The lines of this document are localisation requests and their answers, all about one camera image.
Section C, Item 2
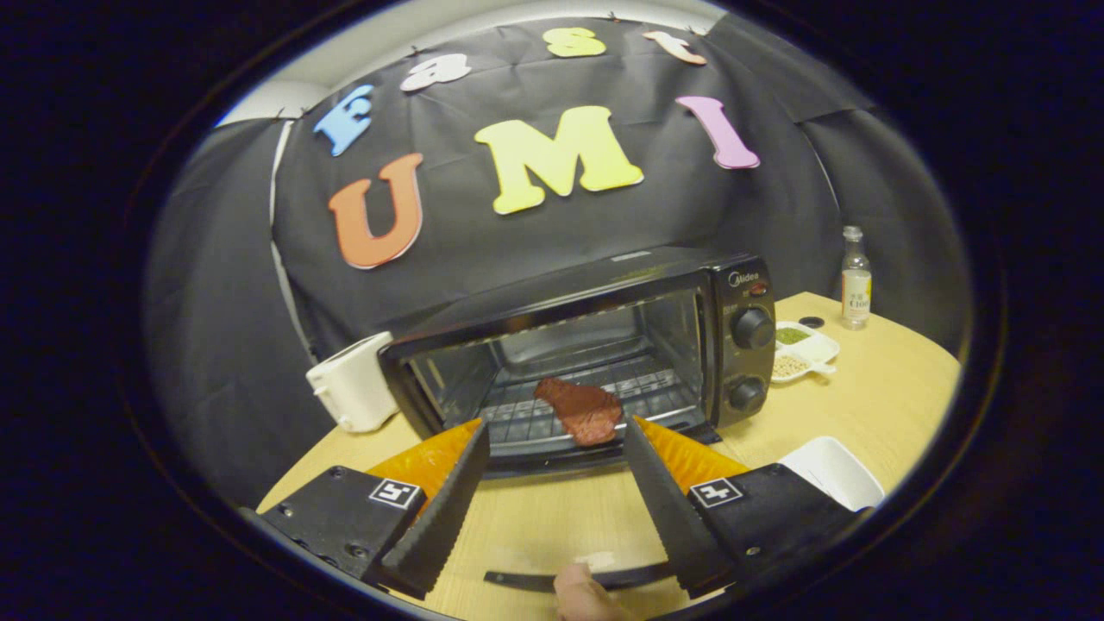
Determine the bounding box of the black toaster oven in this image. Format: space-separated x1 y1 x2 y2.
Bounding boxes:
379 246 777 594

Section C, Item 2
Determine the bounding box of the white divided plate with grains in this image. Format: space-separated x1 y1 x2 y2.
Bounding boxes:
770 321 840 384

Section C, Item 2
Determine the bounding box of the white rectangular tray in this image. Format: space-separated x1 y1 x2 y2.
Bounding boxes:
779 436 885 511

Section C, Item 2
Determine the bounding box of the clear glass bottle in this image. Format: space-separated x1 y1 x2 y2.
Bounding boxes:
841 226 872 330

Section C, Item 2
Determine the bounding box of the white bread toaster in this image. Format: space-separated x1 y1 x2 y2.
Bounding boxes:
306 332 399 434

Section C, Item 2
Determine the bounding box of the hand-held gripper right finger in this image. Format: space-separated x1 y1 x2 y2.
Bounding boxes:
623 416 868 600

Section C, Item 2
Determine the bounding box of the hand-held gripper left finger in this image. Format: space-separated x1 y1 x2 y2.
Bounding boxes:
257 418 491 600

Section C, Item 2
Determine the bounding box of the red meat steak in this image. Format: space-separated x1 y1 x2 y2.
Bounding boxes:
535 377 624 447

